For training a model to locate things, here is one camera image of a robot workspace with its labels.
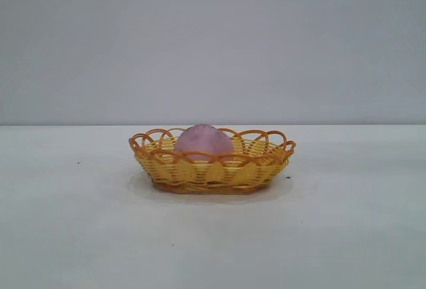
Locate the yellow woven plastic basket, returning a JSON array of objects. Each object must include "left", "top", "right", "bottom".
[{"left": 128, "top": 127, "right": 297, "bottom": 195}]

